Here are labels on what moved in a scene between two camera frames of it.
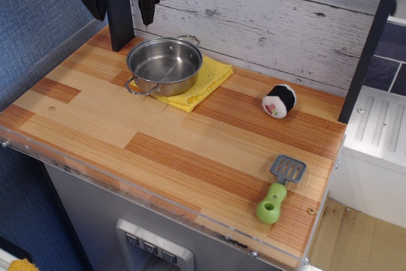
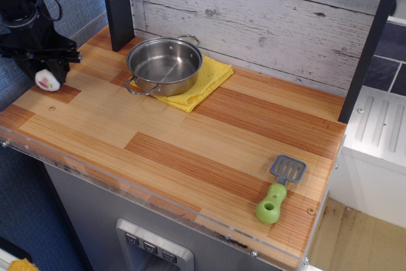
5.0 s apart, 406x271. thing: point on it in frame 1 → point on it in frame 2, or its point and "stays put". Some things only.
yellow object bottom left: (23, 264) stays put
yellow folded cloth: (212, 73) stays put
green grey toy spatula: (287, 169) stays put
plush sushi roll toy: (280, 100) → (45, 80)
